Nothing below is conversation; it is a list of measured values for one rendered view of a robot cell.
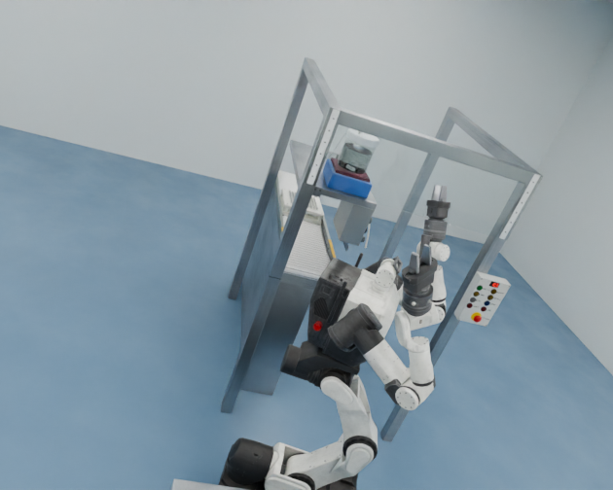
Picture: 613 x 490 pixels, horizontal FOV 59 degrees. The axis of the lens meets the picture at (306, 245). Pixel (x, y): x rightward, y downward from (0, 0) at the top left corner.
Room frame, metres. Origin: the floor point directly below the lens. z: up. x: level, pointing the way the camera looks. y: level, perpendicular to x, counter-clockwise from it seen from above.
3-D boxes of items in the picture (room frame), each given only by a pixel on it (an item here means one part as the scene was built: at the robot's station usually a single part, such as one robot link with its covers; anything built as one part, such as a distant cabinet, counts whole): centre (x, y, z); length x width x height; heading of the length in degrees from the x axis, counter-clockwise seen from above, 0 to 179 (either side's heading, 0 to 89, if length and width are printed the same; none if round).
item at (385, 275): (1.76, -0.30, 1.36); 0.10 x 0.07 x 0.09; 171
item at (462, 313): (2.48, -0.92, 1.08); 0.17 x 0.06 x 0.26; 105
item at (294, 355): (1.77, -0.22, 0.89); 0.28 x 0.13 x 0.18; 93
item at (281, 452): (1.77, -0.29, 0.28); 0.21 x 0.20 x 0.13; 93
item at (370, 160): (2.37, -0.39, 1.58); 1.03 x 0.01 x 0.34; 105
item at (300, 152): (2.65, 0.02, 1.36); 0.62 x 0.38 x 0.04; 15
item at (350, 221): (2.49, -0.16, 1.25); 0.22 x 0.11 x 0.20; 15
